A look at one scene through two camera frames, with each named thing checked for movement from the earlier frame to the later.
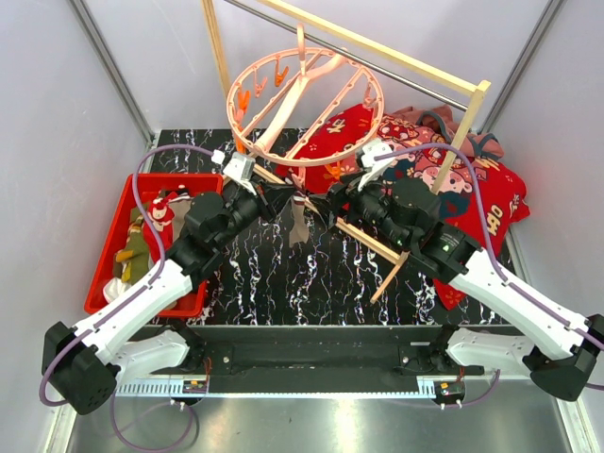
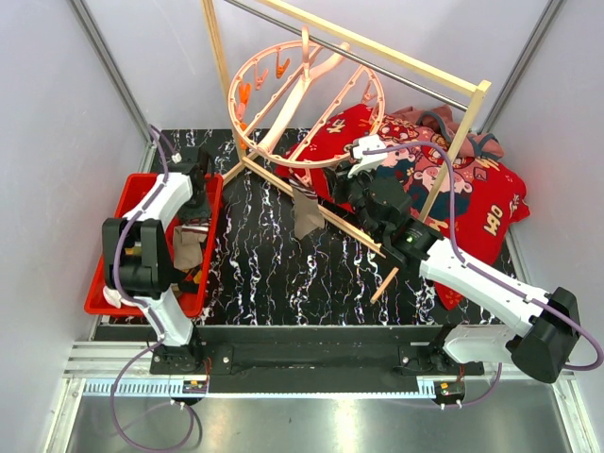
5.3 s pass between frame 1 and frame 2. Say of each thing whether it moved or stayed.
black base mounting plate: stayed
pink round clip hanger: stayed
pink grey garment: stayed
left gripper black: moved
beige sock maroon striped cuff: moved
